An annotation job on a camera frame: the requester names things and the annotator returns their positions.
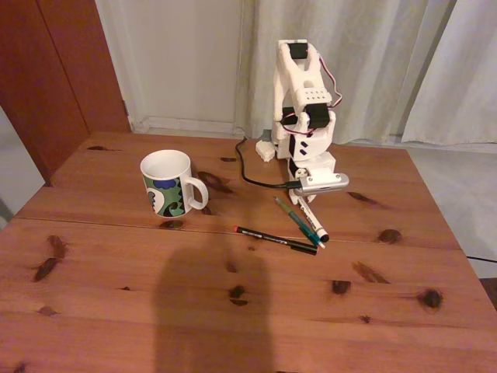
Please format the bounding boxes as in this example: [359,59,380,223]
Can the green pen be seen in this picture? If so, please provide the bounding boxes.
[273,195,327,249]

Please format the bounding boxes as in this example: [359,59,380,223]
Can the white marker black cap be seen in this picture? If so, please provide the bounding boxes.
[297,201,330,242]

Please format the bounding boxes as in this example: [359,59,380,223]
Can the black pen red end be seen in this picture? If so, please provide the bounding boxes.
[233,225,318,256]

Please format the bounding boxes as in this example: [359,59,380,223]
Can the white fabric curtain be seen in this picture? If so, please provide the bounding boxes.
[235,0,455,145]
[399,0,497,147]

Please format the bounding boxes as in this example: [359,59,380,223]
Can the white mug green blue pattern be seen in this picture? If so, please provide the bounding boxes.
[139,149,210,218]

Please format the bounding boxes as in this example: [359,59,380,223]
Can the white door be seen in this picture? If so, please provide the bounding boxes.
[95,0,253,135]

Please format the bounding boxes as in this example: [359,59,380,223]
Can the brown wooden cabinet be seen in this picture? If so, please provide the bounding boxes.
[0,0,131,187]

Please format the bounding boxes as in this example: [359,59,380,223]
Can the silver gripper camera box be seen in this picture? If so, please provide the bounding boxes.
[297,173,350,197]

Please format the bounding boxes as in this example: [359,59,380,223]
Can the black camera cable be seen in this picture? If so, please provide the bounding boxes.
[235,135,302,192]

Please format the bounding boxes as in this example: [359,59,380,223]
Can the red white servo wires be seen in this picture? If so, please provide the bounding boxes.
[281,48,345,137]

